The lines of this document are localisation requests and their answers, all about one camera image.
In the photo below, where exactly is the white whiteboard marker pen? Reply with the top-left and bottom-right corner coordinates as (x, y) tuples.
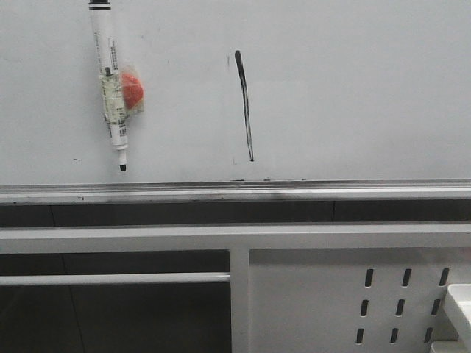
(88, 1), (128, 172)

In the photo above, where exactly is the red round magnet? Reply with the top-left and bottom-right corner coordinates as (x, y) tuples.
(121, 72), (144, 110)

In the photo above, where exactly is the white whiteboard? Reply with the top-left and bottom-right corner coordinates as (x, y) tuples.
(1, 1), (470, 185)

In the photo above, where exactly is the white slotted pegboard panel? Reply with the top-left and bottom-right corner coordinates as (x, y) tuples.
(249, 248), (470, 352)

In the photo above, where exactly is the white metal rack frame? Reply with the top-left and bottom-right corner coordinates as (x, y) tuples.
(1, 223), (470, 352)

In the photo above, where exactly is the aluminium whiteboard tray rail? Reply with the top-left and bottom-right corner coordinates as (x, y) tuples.
(1, 179), (470, 206)

